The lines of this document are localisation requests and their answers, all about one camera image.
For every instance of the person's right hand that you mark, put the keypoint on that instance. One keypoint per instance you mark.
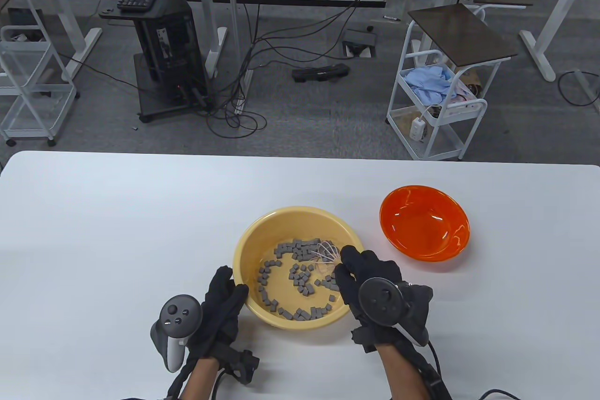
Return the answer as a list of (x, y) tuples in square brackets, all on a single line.
[(370, 266)]

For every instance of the person's left hand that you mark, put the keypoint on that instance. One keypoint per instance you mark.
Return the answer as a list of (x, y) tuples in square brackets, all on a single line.
[(220, 311)]

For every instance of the orange plastic bowl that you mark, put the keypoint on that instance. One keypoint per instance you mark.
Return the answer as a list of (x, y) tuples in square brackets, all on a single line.
[(422, 222)]

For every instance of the pile of grey toy blocks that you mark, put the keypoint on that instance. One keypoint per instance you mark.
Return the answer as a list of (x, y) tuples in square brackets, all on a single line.
[(302, 285)]

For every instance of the yellow plastic basin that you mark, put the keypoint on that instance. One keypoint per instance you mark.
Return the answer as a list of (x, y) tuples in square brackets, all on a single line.
[(281, 226)]

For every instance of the person's right forearm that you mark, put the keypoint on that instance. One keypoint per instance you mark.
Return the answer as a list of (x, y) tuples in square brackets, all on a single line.
[(403, 372)]

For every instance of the black forearm sensor box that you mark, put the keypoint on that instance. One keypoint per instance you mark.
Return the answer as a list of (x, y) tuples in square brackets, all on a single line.
[(438, 383)]

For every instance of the person's left forearm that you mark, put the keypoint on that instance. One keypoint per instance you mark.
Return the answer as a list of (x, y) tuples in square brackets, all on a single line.
[(199, 379)]

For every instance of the grey right hand controller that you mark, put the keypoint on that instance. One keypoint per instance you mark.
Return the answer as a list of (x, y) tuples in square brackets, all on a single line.
[(382, 301)]

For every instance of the grey hand controller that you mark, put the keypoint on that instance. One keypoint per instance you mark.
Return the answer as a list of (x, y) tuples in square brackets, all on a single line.
[(176, 320), (382, 301)]

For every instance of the grey left hand controller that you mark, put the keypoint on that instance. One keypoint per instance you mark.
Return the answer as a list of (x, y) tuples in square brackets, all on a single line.
[(176, 320)]

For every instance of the white power adapter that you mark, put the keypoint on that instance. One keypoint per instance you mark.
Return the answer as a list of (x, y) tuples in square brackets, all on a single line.
[(417, 130)]

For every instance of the blue cloth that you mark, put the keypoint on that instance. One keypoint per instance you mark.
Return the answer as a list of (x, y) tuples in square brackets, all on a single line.
[(426, 83)]

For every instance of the black power strip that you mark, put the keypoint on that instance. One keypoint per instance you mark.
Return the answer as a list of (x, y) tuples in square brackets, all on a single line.
[(321, 73)]

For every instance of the floor socket box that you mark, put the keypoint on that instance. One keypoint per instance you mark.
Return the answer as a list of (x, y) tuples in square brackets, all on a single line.
[(358, 39)]

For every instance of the white cart with brown top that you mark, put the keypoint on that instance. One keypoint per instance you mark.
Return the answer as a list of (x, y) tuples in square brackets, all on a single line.
[(461, 34)]

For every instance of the black computer cart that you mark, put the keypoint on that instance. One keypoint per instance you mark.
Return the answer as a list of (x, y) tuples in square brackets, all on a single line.
[(173, 39)]

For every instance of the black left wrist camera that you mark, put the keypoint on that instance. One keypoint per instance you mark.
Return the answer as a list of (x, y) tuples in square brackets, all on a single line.
[(243, 362)]

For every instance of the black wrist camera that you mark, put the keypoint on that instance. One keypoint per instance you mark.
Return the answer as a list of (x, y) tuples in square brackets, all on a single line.
[(363, 339), (243, 362)]

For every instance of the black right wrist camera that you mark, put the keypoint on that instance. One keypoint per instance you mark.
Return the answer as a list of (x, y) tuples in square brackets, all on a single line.
[(363, 339)]

